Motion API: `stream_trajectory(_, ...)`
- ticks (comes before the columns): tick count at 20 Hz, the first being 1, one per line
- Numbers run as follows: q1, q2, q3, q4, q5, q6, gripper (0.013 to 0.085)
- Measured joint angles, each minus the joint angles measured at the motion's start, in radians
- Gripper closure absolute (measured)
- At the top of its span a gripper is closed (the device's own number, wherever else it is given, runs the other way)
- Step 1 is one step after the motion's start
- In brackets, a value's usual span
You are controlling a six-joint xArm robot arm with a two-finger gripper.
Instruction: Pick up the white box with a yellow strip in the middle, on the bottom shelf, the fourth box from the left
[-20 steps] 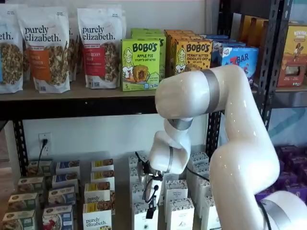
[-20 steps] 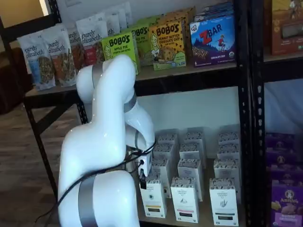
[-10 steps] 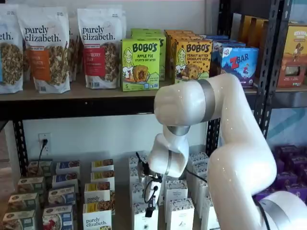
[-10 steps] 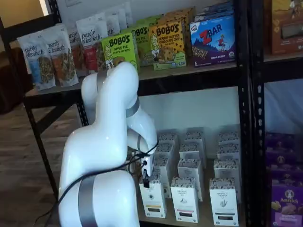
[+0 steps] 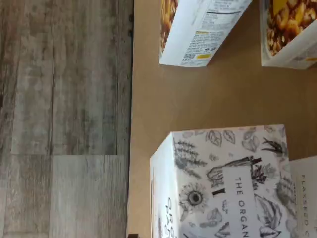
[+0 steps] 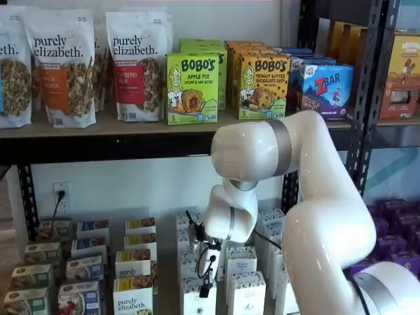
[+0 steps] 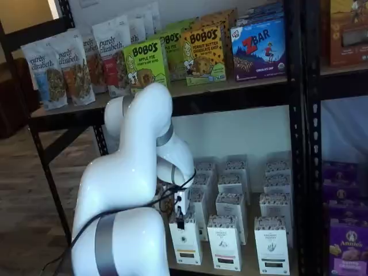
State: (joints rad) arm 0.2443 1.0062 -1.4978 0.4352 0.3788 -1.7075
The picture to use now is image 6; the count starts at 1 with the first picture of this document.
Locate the wooden shelf board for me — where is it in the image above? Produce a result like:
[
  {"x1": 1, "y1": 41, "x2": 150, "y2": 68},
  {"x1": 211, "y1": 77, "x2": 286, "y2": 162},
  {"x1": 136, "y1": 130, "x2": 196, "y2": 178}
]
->
[
  {"x1": 377, "y1": 114, "x2": 420, "y2": 127},
  {"x1": 32, "y1": 209, "x2": 280, "y2": 315},
  {"x1": 0, "y1": 106, "x2": 354, "y2": 138}
]

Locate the yellow Bobo's peanut butter box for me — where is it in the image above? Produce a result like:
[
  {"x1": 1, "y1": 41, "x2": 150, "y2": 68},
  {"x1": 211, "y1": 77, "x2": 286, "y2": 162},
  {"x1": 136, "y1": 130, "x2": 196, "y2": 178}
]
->
[
  {"x1": 224, "y1": 40, "x2": 274, "y2": 108},
  {"x1": 238, "y1": 53, "x2": 291, "y2": 119},
  {"x1": 231, "y1": 45, "x2": 285, "y2": 114}
]

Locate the pale blue backdrop banner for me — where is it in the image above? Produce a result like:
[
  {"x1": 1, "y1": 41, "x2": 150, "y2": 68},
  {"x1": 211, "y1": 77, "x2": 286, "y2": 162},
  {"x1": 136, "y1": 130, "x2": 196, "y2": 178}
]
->
[{"x1": 362, "y1": 146, "x2": 420, "y2": 204}]

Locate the white wall outlet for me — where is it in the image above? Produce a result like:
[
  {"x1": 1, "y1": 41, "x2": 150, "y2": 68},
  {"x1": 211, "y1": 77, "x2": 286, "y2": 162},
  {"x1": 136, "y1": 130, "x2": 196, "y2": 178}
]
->
[{"x1": 52, "y1": 182, "x2": 72, "y2": 211}]

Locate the black metal shelf rack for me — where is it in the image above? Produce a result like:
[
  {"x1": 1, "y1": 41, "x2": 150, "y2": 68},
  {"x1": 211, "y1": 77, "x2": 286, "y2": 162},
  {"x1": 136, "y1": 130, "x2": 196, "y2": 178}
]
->
[
  {"x1": 357, "y1": 0, "x2": 420, "y2": 198},
  {"x1": 0, "y1": 0, "x2": 400, "y2": 245}
]

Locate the green oatmeal box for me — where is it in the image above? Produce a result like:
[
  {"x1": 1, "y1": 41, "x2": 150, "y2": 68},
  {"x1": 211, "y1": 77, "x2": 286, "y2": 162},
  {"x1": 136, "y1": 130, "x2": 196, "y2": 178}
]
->
[
  {"x1": 11, "y1": 264, "x2": 55, "y2": 290},
  {"x1": 3, "y1": 287, "x2": 52, "y2": 315},
  {"x1": 35, "y1": 219, "x2": 73, "y2": 243},
  {"x1": 24, "y1": 241, "x2": 63, "y2": 266}
]

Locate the tan cardboard snack box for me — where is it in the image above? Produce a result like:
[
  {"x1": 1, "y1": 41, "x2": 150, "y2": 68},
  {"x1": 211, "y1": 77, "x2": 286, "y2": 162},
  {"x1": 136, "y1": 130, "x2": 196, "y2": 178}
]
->
[{"x1": 327, "y1": 21, "x2": 368, "y2": 63}]

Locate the blue Zbar box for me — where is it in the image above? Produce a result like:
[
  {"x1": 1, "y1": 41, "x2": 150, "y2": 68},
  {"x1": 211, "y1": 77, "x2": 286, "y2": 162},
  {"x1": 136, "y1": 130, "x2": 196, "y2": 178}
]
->
[
  {"x1": 290, "y1": 58, "x2": 355, "y2": 123},
  {"x1": 282, "y1": 47, "x2": 337, "y2": 66}
]

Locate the purple Annie's box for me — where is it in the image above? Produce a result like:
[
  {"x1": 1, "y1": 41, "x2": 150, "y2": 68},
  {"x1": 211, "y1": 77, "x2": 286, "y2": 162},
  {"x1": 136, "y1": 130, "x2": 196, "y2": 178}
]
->
[
  {"x1": 349, "y1": 252, "x2": 420, "y2": 280},
  {"x1": 377, "y1": 234, "x2": 420, "y2": 260},
  {"x1": 372, "y1": 213, "x2": 420, "y2": 239},
  {"x1": 367, "y1": 198, "x2": 411, "y2": 219}
]

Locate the white orange granola bag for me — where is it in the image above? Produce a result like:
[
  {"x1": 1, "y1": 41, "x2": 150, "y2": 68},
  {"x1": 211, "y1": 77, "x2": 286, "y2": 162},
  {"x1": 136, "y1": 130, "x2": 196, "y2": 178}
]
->
[
  {"x1": 93, "y1": 35, "x2": 110, "y2": 112},
  {"x1": 24, "y1": 9, "x2": 98, "y2": 128}
]

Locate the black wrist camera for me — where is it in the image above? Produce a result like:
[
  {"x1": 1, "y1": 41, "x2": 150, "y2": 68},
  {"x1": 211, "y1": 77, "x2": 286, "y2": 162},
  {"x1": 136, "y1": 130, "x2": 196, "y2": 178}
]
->
[{"x1": 186, "y1": 209, "x2": 207, "y2": 245}]

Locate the white blue granola bag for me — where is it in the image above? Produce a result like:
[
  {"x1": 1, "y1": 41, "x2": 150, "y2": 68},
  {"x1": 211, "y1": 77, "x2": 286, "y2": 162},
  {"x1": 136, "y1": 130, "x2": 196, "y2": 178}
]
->
[{"x1": 0, "y1": 5, "x2": 33, "y2": 129}]

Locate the black plug with cord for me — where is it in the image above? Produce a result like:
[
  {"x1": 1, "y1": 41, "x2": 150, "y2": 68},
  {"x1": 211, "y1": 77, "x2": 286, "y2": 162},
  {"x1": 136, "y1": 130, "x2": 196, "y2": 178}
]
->
[{"x1": 52, "y1": 190, "x2": 66, "y2": 220}]

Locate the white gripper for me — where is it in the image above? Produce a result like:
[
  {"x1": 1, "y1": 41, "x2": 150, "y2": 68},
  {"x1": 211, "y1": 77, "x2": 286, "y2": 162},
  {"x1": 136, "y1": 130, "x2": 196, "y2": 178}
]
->
[{"x1": 193, "y1": 241, "x2": 221, "y2": 299}]

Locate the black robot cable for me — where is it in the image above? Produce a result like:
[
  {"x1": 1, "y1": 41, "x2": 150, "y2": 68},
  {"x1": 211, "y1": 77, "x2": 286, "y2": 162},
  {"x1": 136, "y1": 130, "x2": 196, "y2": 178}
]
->
[{"x1": 185, "y1": 209, "x2": 371, "y2": 315}]

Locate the orange brown snack box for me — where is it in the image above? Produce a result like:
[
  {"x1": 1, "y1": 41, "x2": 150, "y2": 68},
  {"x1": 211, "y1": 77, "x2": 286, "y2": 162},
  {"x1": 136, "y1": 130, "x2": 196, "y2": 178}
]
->
[{"x1": 379, "y1": 31, "x2": 420, "y2": 121}]

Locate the green Bobo's apple pie box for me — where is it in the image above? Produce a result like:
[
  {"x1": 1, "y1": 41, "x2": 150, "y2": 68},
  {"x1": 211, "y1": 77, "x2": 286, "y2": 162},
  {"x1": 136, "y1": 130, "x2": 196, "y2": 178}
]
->
[
  {"x1": 180, "y1": 44, "x2": 228, "y2": 112},
  {"x1": 165, "y1": 52, "x2": 220, "y2": 126},
  {"x1": 178, "y1": 38, "x2": 221, "y2": 47}
]

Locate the white yellow granola box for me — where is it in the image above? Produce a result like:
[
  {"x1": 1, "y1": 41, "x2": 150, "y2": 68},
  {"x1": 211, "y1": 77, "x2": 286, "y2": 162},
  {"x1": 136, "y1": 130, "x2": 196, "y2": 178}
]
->
[
  {"x1": 114, "y1": 249, "x2": 158, "y2": 280},
  {"x1": 123, "y1": 233, "x2": 158, "y2": 252},
  {"x1": 113, "y1": 275, "x2": 155, "y2": 315},
  {"x1": 124, "y1": 217, "x2": 157, "y2": 236}
]

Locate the white red granola bag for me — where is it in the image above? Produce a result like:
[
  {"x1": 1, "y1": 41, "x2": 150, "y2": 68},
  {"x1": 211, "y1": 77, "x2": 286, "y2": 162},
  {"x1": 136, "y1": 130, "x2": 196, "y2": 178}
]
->
[{"x1": 104, "y1": 11, "x2": 165, "y2": 122}]

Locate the blue white oatmeal box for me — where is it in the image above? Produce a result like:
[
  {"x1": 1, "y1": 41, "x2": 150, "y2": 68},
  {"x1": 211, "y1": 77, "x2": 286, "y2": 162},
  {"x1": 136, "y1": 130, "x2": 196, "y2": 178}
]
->
[
  {"x1": 65, "y1": 254, "x2": 105, "y2": 282},
  {"x1": 58, "y1": 280, "x2": 101, "y2": 315},
  {"x1": 75, "y1": 219, "x2": 111, "y2": 240},
  {"x1": 71, "y1": 235, "x2": 108, "y2": 260}
]

